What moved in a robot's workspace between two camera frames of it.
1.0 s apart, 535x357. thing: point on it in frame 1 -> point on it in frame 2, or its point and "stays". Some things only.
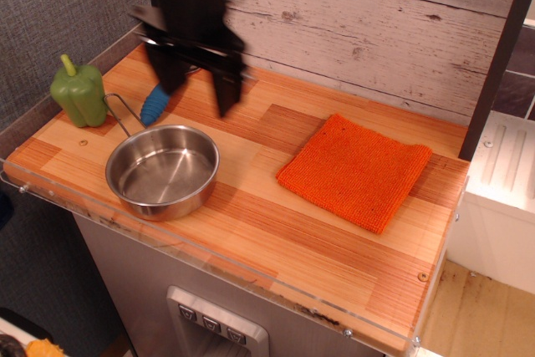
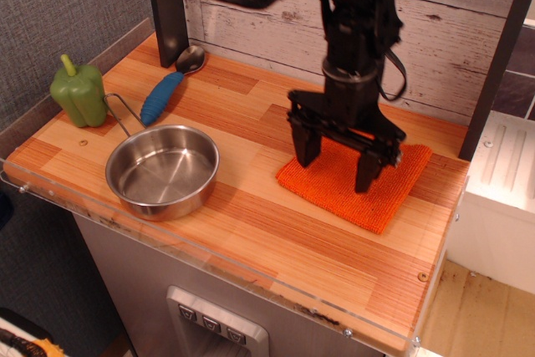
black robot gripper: x=187 y=17 -> x=352 y=110
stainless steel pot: x=162 y=173 stays
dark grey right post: x=509 y=33 stays
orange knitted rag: x=351 y=172 stays
